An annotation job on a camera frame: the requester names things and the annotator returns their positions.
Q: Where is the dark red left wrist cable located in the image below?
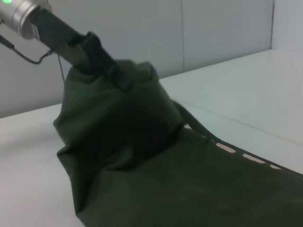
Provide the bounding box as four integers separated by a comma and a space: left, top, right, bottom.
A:
0, 35, 66, 82

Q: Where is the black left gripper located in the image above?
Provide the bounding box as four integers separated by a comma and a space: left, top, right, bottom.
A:
29, 9, 136, 92

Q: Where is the dark green t-shirt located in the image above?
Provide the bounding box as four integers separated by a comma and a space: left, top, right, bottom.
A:
53, 59, 303, 227

